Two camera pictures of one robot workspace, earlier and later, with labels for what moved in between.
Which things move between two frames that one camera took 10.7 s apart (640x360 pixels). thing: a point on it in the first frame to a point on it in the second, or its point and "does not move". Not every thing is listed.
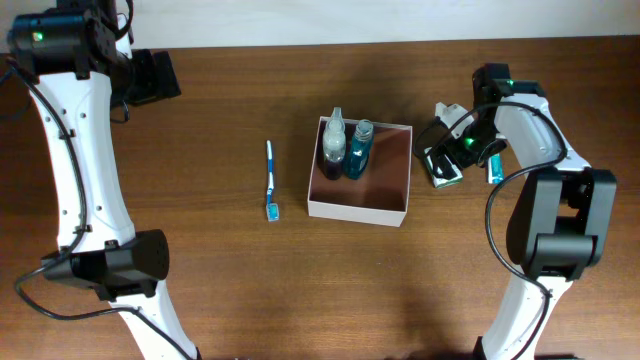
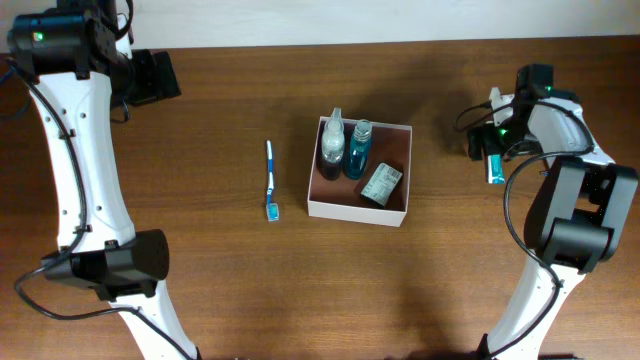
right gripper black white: x=451 y=160 to x=480 y=142
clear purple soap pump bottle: x=334 y=146 does not move
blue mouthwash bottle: x=359 y=148 does not move
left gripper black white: x=163 y=75 does not move
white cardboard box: x=380 y=196 does not move
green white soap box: x=442 y=172 to x=382 y=184
